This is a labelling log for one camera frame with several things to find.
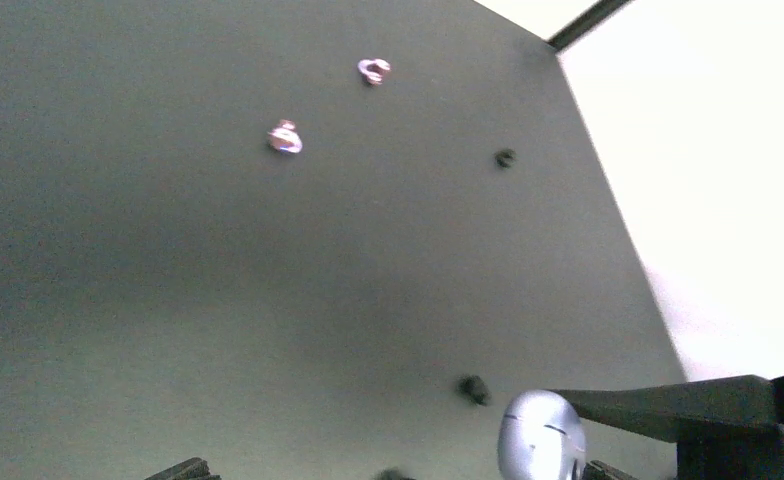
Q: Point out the black earbud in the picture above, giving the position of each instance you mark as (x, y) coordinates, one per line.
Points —
(505, 158)
(474, 389)

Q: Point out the purple earbud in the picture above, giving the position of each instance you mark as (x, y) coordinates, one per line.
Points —
(284, 138)
(373, 71)

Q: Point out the lavender earbud charging case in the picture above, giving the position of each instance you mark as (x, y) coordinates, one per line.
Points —
(541, 437)

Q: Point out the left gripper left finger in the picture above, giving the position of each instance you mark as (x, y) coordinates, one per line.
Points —
(194, 468)

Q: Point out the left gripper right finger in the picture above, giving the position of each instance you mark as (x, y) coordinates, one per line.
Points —
(728, 428)

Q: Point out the black earbud charging case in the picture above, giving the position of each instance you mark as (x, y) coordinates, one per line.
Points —
(392, 474)

